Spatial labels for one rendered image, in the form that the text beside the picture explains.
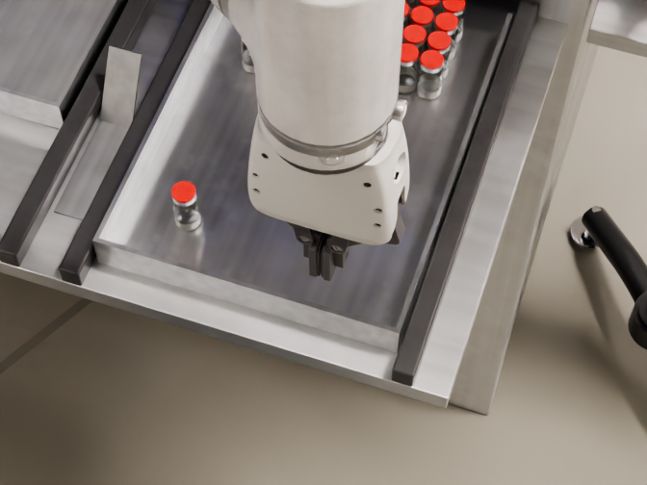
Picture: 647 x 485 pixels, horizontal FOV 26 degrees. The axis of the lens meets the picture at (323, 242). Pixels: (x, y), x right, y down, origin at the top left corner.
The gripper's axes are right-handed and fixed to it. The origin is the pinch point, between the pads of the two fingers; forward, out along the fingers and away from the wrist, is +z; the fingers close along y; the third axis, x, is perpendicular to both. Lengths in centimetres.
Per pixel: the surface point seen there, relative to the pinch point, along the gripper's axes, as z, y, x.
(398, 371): 13.5, -6.3, 1.3
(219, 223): 15.3, 12.2, -7.9
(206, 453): 103, 25, -20
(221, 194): 15.2, 13.0, -10.7
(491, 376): 91, -11, -39
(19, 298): 103, 61, -34
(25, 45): 15.3, 35.8, -20.0
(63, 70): 15.3, 31.4, -18.5
